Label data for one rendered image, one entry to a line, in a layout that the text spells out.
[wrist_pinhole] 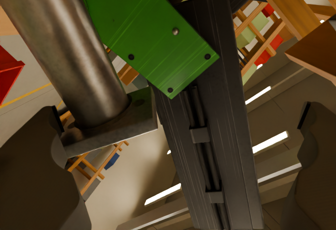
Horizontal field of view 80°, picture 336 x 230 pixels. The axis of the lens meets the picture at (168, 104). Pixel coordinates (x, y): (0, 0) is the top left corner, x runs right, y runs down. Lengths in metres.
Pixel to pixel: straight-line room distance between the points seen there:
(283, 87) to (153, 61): 7.58
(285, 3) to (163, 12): 0.86
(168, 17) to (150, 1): 0.03
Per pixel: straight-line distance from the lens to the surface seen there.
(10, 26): 0.63
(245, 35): 3.51
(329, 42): 0.76
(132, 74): 6.97
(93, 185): 5.92
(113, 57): 0.48
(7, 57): 0.77
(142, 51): 0.34
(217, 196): 0.46
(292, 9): 1.13
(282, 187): 4.65
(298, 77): 7.83
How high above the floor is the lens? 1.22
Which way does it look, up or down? 8 degrees up
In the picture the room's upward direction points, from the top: 136 degrees clockwise
